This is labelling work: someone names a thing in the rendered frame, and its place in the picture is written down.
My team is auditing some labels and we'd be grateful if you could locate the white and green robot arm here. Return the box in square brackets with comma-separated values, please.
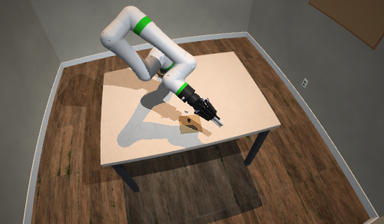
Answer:
[100, 6, 197, 103]

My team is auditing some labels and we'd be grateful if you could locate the brown square mat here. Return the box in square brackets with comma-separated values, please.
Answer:
[179, 114, 202, 134]

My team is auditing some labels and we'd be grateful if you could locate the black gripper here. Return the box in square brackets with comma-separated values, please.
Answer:
[187, 93, 224, 127]

